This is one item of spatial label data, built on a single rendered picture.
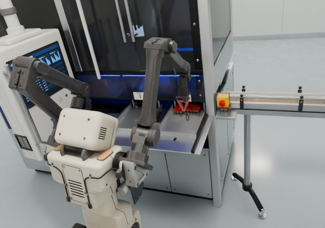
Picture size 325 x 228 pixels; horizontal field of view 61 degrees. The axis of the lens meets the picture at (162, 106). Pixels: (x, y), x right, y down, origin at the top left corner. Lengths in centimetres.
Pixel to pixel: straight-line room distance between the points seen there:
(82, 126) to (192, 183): 142
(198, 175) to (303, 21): 472
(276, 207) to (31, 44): 213
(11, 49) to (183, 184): 159
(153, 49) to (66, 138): 48
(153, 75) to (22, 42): 98
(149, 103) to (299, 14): 545
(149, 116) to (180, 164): 118
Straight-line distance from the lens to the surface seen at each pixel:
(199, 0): 163
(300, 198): 260
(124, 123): 196
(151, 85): 108
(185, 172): 227
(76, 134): 110
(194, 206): 248
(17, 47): 182
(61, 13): 206
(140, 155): 107
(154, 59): 109
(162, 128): 181
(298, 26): 640
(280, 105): 192
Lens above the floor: 187
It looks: 28 degrees down
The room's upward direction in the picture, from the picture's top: 9 degrees counter-clockwise
